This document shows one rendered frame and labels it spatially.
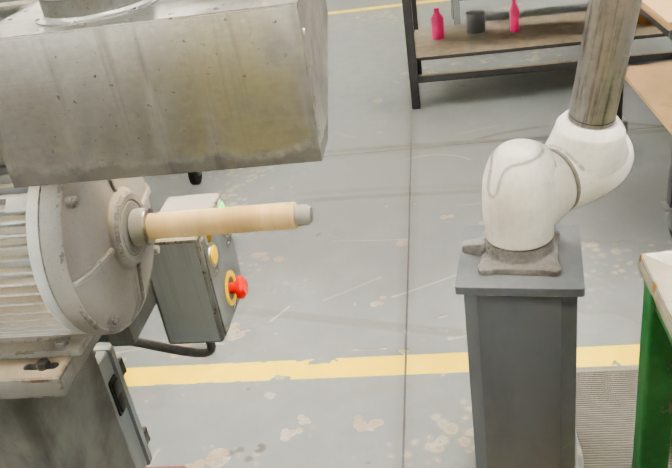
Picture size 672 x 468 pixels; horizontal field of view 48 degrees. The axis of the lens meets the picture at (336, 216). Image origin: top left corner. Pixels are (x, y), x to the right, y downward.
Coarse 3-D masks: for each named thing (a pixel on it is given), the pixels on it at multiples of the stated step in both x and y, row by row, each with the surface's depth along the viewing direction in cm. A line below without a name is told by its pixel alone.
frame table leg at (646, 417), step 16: (656, 320) 126; (656, 336) 128; (640, 352) 135; (656, 352) 130; (640, 368) 136; (656, 368) 131; (640, 384) 137; (656, 384) 133; (640, 400) 138; (656, 400) 135; (640, 416) 139; (656, 416) 136; (640, 432) 140; (656, 432) 138; (640, 448) 141; (656, 448) 140; (640, 464) 143; (656, 464) 142
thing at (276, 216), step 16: (208, 208) 90; (224, 208) 89; (240, 208) 88; (256, 208) 88; (272, 208) 87; (288, 208) 87; (160, 224) 89; (176, 224) 89; (192, 224) 89; (208, 224) 88; (224, 224) 88; (240, 224) 88; (256, 224) 88; (272, 224) 87; (288, 224) 87
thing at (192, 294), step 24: (168, 240) 115; (192, 240) 114; (216, 240) 122; (168, 264) 117; (192, 264) 116; (216, 264) 120; (168, 288) 119; (192, 288) 119; (216, 288) 120; (168, 312) 121; (192, 312) 121; (216, 312) 121; (168, 336) 124; (192, 336) 123; (216, 336) 123
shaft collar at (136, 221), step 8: (136, 208) 91; (144, 208) 90; (136, 216) 89; (144, 216) 89; (128, 224) 89; (136, 224) 89; (144, 224) 89; (128, 232) 89; (136, 232) 89; (144, 232) 89; (136, 240) 90; (144, 240) 89; (152, 240) 91
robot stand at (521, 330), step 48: (576, 240) 176; (480, 288) 165; (528, 288) 162; (576, 288) 160; (480, 336) 173; (528, 336) 170; (576, 336) 171; (480, 384) 181; (528, 384) 177; (480, 432) 189; (528, 432) 184
